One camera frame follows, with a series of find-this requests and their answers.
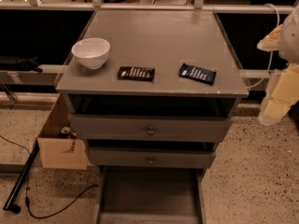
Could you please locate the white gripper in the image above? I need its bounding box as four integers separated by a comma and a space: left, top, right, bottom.
257, 6, 299, 126

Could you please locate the black chocolate rxbar wrapper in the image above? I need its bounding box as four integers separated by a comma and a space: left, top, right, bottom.
118, 66, 155, 82

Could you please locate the blue rxbar wrapper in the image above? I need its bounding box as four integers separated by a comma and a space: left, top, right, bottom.
178, 63, 217, 85

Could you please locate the grey drawer cabinet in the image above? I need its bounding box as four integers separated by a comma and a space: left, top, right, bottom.
55, 8, 249, 224

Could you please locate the grey top drawer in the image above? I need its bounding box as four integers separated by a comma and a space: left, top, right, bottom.
68, 114, 232, 143

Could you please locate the grey open bottom drawer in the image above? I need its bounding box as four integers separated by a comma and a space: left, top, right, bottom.
94, 166, 206, 224

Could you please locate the grey middle drawer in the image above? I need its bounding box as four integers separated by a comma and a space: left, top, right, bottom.
86, 147, 216, 169

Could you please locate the white ceramic bowl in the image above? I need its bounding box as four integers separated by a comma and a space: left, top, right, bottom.
71, 37, 110, 69

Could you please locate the metal soda can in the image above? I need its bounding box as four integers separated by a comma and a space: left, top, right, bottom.
61, 126, 71, 135

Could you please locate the cardboard box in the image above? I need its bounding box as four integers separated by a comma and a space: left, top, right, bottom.
37, 95, 90, 170

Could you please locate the black bag on ledge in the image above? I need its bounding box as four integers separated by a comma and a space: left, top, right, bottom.
0, 56, 43, 73

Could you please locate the white hanging cable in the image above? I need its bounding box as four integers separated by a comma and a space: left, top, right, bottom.
244, 3, 281, 90

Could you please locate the black floor cable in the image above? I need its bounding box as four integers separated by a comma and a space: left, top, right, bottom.
0, 133, 100, 220

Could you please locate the black floor rail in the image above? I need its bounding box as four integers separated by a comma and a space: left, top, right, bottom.
1, 143, 39, 214

